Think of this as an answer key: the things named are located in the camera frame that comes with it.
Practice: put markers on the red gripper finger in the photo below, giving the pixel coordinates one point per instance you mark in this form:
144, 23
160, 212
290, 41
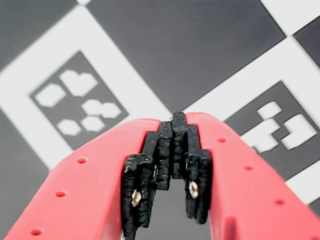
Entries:
87, 187
250, 195

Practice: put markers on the black white marker checkerboard mat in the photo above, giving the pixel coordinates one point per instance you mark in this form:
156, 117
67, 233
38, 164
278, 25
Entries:
175, 50

